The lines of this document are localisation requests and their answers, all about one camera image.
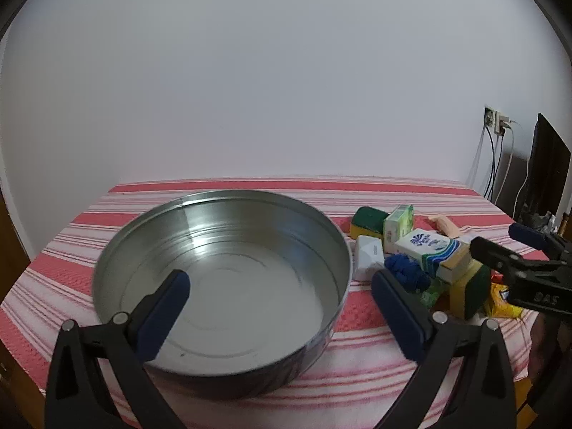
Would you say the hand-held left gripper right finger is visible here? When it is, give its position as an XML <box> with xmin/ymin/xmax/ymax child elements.
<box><xmin>372</xmin><ymin>269</ymin><xmax>519</xmax><ymax>429</ymax></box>

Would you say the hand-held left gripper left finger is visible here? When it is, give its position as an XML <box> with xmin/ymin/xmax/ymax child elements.
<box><xmin>45</xmin><ymin>269</ymin><xmax>193</xmax><ymax>429</ymax></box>

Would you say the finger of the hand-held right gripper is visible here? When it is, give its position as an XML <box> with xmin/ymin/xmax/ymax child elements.
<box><xmin>508</xmin><ymin>222</ymin><xmax>572</xmax><ymax>265</ymax></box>
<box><xmin>469</xmin><ymin>236</ymin><xmax>572</xmax><ymax>289</ymax></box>

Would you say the yellow snack bag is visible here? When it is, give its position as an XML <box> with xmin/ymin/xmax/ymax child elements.
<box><xmin>485</xmin><ymin>281</ymin><xmax>526</xmax><ymax>320</ymax></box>

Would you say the blue fabric bundle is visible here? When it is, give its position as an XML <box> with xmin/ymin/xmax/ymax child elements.
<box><xmin>384</xmin><ymin>254</ymin><xmax>432</xmax><ymax>295</ymax></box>

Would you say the green yellow sponge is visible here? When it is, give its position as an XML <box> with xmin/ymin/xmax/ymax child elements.
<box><xmin>449</xmin><ymin>261</ymin><xmax>492</xmax><ymax>320</ymax></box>
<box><xmin>350</xmin><ymin>206</ymin><xmax>389</xmax><ymax>240</ymax></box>

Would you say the beige packet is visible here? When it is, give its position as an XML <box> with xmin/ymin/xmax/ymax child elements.
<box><xmin>428</xmin><ymin>215</ymin><xmax>461</xmax><ymax>238</ymax></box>

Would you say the white tissue packet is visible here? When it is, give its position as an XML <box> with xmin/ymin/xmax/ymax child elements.
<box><xmin>353</xmin><ymin>235</ymin><xmax>386</xmax><ymax>281</ymax></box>

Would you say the white blue tissue pack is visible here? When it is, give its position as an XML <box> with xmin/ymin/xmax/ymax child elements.
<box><xmin>395</xmin><ymin>229</ymin><xmax>472</xmax><ymax>283</ymax></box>

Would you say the green leaf print tissue pack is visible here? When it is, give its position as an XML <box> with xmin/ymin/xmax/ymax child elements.
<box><xmin>383</xmin><ymin>204</ymin><xmax>415</xmax><ymax>253</ymax></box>

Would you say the round metal basin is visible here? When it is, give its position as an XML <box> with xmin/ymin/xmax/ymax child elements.
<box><xmin>92</xmin><ymin>190</ymin><xmax>352</xmax><ymax>400</ymax></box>

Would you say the person's right forearm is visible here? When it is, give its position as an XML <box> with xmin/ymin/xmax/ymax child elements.
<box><xmin>528</xmin><ymin>312</ymin><xmax>566</xmax><ymax>383</ymax></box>

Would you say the black monitor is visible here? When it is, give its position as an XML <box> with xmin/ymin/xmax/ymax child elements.
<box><xmin>527</xmin><ymin>113</ymin><xmax>572</xmax><ymax>233</ymax></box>

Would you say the red white striped cloth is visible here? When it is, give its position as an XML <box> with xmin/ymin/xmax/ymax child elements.
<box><xmin>0</xmin><ymin>176</ymin><xmax>550</xmax><ymax>429</ymax></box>

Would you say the brown wooden furniture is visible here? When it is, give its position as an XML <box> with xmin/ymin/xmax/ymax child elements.
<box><xmin>0</xmin><ymin>197</ymin><xmax>33</xmax><ymax>305</ymax></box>

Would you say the white cable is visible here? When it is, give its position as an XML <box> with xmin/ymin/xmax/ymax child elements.
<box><xmin>508</xmin><ymin>119</ymin><xmax>530</xmax><ymax>222</ymax></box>

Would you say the black cable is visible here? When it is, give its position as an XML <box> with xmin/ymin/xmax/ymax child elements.
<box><xmin>486</xmin><ymin>127</ymin><xmax>503</xmax><ymax>201</ymax></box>

